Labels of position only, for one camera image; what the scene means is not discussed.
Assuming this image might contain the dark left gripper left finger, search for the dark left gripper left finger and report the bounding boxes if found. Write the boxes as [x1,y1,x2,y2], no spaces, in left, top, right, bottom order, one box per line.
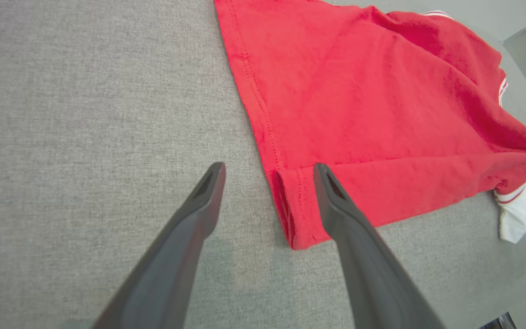
[92,162,226,329]

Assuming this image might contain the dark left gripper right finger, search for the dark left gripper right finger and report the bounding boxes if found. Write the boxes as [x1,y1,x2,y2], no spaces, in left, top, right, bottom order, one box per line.
[313,163,446,329]

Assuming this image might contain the red jersey with white trim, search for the red jersey with white trim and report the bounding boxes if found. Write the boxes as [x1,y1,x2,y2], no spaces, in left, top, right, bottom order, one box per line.
[214,0,526,250]

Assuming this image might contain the grey fabric sofa cushion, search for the grey fabric sofa cushion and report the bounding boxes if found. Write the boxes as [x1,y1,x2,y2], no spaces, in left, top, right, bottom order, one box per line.
[0,0,526,329]

